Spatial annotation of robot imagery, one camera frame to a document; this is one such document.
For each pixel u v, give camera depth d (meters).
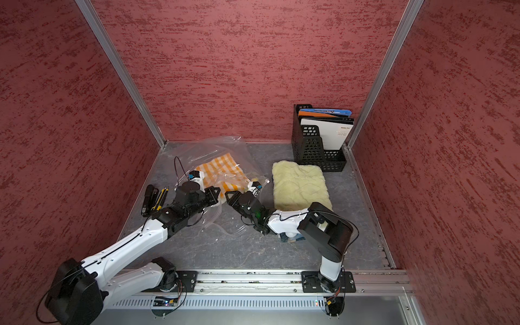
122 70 0.88
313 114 0.98
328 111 0.95
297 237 0.81
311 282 0.74
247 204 0.65
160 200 0.95
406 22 0.74
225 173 1.03
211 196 0.71
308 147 0.92
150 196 0.97
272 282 0.76
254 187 0.81
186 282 0.74
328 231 0.49
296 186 0.92
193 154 1.13
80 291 0.39
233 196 0.77
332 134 0.95
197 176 0.73
